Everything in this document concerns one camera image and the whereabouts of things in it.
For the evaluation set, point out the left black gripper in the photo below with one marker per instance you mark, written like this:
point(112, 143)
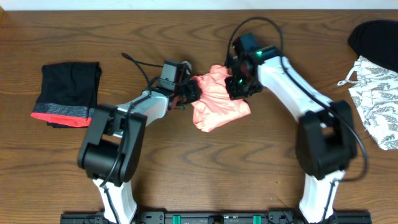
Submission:
point(193, 91)

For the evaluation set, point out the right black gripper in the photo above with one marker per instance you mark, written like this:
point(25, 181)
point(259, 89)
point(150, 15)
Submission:
point(234, 88)

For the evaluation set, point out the coral pink t-shirt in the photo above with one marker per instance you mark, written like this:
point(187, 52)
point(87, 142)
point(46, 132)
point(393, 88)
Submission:
point(214, 107)

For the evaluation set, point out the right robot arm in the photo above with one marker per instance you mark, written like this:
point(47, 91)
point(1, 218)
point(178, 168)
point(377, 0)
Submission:
point(324, 145)

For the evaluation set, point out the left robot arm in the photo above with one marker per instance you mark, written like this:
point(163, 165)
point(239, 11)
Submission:
point(111, 148)

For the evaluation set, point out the folded black shorts, coral hem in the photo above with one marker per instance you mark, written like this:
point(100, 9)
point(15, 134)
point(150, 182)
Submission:
point(69, 94)

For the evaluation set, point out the white grey patterned garment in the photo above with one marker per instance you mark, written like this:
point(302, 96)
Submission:
point(374, 94)

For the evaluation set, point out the black garment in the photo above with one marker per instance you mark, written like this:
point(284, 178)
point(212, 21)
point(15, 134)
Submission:
point(376, 41)

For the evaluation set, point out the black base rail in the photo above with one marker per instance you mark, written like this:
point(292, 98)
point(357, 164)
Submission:
point(270, 217)

